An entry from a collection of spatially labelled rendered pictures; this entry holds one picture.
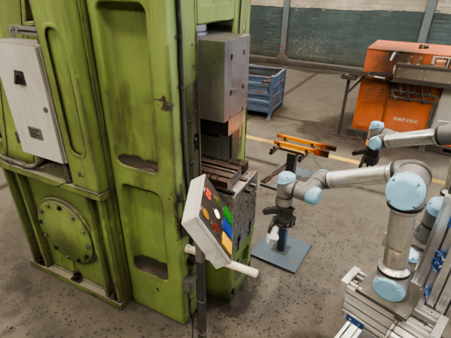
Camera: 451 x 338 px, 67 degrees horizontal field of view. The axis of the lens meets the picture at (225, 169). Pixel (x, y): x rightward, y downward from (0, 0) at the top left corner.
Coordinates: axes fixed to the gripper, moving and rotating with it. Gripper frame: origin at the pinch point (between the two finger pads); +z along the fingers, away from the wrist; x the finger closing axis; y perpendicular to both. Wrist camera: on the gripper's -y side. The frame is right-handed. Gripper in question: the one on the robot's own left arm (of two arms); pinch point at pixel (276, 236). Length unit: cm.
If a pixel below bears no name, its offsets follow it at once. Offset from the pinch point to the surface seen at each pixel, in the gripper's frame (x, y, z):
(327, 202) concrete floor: 176, -60, 93
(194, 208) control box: -36.3, -16.7, -25.4
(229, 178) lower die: 17, -48, -5
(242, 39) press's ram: 27, -51, -81
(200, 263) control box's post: -29.3, -22.5, 13.9
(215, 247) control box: -35.0, -5.8, -10.8
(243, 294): 25, -40, 93
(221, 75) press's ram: 7, -46, -68
